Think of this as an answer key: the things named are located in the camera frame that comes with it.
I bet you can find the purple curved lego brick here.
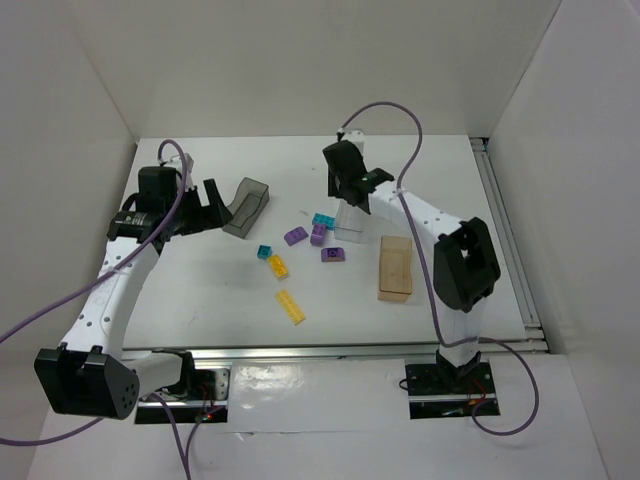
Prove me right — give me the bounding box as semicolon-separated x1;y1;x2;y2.
284;226;309;246

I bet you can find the aluminium front rail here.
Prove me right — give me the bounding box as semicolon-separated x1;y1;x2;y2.
119;341;446;366

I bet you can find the dark smoky plastic container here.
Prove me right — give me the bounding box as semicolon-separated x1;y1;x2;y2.
222;177;270;239

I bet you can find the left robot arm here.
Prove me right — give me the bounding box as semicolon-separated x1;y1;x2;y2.
34;154;230;419

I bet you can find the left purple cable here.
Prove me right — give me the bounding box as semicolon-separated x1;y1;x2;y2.
0;140;221;480

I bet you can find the small teal lego brick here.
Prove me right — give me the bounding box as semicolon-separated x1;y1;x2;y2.
257;245;273;260

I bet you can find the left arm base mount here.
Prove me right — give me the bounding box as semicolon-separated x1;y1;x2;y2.
135;359;231;424

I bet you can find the aluminium side rail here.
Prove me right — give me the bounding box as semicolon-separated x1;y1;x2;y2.
469;137;550;354

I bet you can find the purple square lego brick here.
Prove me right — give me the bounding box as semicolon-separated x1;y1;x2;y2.
310;223;326;247

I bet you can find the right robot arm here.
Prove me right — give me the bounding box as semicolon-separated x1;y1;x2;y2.
322;128;501;377

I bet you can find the purple lego brick with hole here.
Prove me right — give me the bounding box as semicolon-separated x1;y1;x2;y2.
321;247;346;263

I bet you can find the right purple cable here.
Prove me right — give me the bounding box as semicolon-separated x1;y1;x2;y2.
337;102;540;437

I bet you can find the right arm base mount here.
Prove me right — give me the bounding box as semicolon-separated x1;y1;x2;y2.
398;362;500;420

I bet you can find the purple cable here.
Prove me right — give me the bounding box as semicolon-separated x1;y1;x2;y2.
337;102;540;437
0;140;221;480

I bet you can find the yellow small lego brick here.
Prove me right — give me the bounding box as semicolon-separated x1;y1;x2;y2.
267;255;289;279

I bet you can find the yellow long lego plate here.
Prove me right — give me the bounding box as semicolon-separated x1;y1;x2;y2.
275;290;305;325

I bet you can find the wooden tan container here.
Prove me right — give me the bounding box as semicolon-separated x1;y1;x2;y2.
377;236;413;303

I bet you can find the clear plastic container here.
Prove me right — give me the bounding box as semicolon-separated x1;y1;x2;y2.
334;199;367;244

